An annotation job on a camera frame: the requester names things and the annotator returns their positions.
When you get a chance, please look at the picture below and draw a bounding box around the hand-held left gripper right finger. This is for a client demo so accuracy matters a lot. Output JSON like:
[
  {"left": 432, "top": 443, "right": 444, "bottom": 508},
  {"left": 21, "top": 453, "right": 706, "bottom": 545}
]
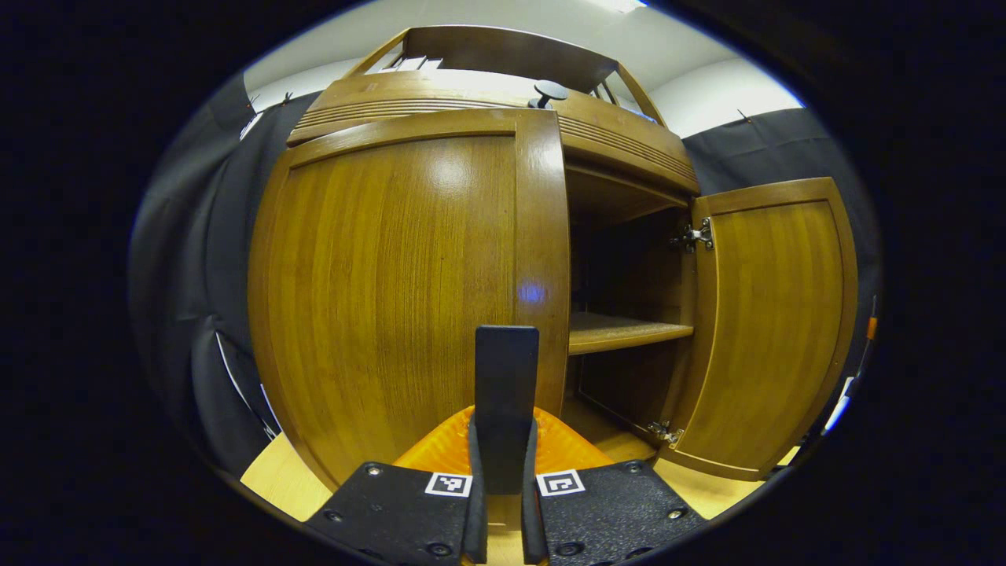
[{"left": 521, "top": 406, "right": 708, "bottom": 566}]

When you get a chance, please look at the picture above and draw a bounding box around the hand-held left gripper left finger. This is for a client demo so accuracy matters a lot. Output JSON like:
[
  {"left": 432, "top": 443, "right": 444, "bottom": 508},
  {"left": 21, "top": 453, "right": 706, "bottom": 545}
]
[{"left": 303, "top": 405, "right": 490, "bottom": 565}]

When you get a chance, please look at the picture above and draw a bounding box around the wooden shoe cabinet door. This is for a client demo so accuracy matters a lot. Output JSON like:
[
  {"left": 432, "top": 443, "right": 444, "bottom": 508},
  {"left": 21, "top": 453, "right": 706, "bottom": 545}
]
[
  {"left": 248, "top": 108, "right": 572, "bottom": 492},
  {"left": 660, "top": 177, "right": 859, "bottom": 482}
]

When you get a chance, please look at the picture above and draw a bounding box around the black door handle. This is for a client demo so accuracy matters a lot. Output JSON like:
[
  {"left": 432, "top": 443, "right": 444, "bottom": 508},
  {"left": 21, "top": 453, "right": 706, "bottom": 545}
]
[{"left": 475, "top": 325, "right": 540, "bottom": 496}]

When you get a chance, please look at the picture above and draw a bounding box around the wooden double-door shoe cabinet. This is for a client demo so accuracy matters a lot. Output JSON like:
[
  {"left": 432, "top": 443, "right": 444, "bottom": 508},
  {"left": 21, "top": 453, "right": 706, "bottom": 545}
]
[{"left": 248, "top": 25, "right": 702, "bottom": 492}]

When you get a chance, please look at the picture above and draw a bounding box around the wooden inner cabinet shelf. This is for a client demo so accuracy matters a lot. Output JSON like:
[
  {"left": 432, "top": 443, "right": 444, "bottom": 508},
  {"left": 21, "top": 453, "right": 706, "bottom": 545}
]
[{"left": 567, "top": 311, "right": 695, "bottom": 356}]

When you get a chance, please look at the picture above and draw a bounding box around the wooden cabinet drawer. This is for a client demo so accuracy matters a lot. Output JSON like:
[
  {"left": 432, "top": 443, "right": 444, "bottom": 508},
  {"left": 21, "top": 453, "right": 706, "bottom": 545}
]
[{"left": 287, "top": 69, "right": 700, "bottom": 196}]

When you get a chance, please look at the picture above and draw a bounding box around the black round drawer knob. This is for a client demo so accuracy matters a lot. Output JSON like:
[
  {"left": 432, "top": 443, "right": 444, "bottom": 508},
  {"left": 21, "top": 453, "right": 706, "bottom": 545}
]
[{"left": 528, "top": 80, "right": 569, "bottom": 110}]

